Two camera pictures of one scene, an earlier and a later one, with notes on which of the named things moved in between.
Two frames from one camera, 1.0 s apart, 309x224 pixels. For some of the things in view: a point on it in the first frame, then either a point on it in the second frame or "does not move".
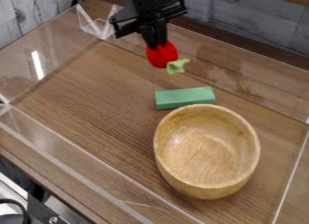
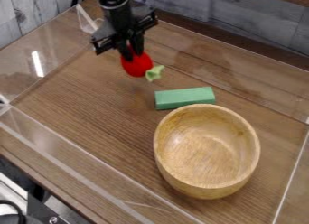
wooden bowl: x=206 y=151 does not move
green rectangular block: x=180 y=98 does not move
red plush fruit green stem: x=164 y=58 to x=140 y=67
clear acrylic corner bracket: x=100 y=28 does not move
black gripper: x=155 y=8 to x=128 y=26
